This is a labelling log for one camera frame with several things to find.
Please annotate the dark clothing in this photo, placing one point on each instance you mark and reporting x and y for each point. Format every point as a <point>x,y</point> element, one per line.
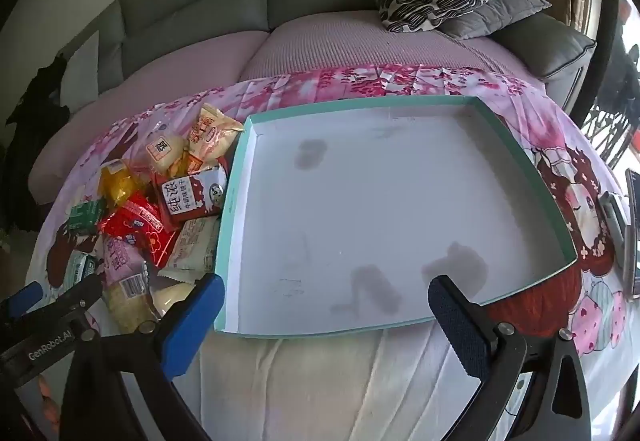
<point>35,146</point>

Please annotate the purple swiss roll packet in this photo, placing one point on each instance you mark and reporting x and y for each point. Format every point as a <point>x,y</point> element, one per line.
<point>122,266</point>

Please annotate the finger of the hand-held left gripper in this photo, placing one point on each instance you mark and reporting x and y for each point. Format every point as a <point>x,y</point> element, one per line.
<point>22,294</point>
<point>80,293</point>

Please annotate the pink printed blanket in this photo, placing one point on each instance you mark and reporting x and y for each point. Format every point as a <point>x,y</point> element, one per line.
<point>575,161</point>

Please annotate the black metal chair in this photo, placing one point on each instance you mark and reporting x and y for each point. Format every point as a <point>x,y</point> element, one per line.
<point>607,126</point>

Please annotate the red white biscuit packet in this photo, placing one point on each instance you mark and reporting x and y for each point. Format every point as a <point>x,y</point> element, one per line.
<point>192,193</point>

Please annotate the teal cardboard box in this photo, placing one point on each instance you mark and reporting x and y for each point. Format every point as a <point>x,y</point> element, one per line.
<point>375,221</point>

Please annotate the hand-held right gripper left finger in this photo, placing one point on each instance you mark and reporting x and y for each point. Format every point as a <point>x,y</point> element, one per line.
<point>195,321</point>

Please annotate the pink sofa cover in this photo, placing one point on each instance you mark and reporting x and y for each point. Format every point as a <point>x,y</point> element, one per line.
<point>325,46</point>

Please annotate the cream white snack packet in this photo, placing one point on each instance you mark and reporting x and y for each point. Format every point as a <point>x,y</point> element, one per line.
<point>192,246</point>

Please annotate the green snack packet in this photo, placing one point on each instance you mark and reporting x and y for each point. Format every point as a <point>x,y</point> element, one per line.
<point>80,268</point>
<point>85,216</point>

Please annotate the grey pillow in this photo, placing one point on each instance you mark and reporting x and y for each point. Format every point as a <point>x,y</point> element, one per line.
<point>500,16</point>

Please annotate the silver device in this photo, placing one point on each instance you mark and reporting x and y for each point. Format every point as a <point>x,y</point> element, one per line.
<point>612,221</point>

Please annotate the pale cushion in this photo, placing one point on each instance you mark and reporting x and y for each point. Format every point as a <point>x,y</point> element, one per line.
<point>80,66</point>

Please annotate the red flower-print snack packet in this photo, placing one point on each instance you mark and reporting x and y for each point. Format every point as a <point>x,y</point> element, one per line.
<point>135,228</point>

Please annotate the dark phone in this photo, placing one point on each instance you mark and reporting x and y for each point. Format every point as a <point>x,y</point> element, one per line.
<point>634,231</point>

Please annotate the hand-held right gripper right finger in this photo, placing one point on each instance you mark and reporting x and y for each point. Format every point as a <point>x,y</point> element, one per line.
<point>460,326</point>

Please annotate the pale yellow snack packet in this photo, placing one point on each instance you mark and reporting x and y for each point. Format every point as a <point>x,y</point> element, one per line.
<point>135,311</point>

